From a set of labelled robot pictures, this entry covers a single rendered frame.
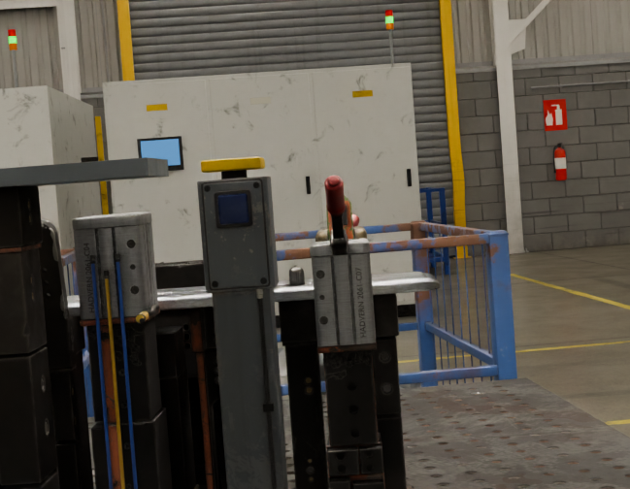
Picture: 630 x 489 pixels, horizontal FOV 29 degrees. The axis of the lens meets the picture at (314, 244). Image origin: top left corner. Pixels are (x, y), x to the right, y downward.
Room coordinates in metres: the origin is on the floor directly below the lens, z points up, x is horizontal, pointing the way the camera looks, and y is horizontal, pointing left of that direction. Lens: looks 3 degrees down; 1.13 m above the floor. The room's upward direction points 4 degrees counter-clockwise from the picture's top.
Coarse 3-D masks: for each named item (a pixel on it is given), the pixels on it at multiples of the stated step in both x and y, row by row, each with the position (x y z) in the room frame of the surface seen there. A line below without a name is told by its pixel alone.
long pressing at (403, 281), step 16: (400, 272) 1.64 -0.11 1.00; (416, 272) 1.62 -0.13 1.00; (176, 288) 1.64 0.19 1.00; (192, 288) 1.62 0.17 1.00; (288, 288) 1.48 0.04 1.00; (304, 288) 1.48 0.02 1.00; (384, 288) 1.47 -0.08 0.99; (400, 288) 1.47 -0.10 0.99; (416, 288) 1.47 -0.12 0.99; (432, 288) 1.48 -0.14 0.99; (160, 304) 1.48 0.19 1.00; (176, 304) 1.48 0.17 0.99; (192, 304) 1.48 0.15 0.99; (208, 304) 1.48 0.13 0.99
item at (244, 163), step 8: (208, 160) 1.21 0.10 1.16; (216, 160) 1.21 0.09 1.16; (224, 160) 1.21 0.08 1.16; (232, 160) 1.21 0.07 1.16; (240, 160) 1.21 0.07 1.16; (248, 160) 1.21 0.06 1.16; (256, 160) 1.21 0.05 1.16; (208, 168) 1.21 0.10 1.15; (216, 168) 1.21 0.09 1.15; (224, 168) 1.21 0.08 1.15; (232, 168) 1.21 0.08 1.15; (240, 168) 1.21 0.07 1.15; (248, 168) 1.21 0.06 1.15; (256, 168) 1.21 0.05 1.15; (224, 176) 1.23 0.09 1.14; (232, 176) 1.22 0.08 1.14; (240, 176) 1.23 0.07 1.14
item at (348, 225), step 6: (348, 204) 1.70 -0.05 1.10; (348, 210) 1.70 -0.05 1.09; (330, 216) 1.70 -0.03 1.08; (348, 216) 1.70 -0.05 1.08; (330, 222) 1.70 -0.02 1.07; (348, 222) 1.70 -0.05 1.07; (330, 228) 1.70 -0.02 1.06; (348, 228) 1.70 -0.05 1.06; (330, 234) 1.70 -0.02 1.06; (348, 234) 1.69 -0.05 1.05
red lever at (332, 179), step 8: (336, 176) 1.26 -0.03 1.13; (328, 184) 1.25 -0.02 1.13; (336, 184) 1.25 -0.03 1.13; (328, 192) 1.25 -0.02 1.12; (336, 192) 1.25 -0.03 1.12; (328, 200) 1.27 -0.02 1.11; (336, 200) 1.26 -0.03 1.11; (344, 200) 1.28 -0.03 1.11; (328, 208) 1.28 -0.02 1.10; (336, 208) 1.28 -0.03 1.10; (344, 208) 1.29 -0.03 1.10; (336, 216) 1.30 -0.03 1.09; (336, 224) 1.32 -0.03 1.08; (336, 232) 1.33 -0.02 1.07; (344, 232) 1.35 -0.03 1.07; (336, 240) 1.34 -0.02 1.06; (344, 240) 1.34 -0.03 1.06; (336, 248) 1.35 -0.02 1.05; (344, 248) 1.35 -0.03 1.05
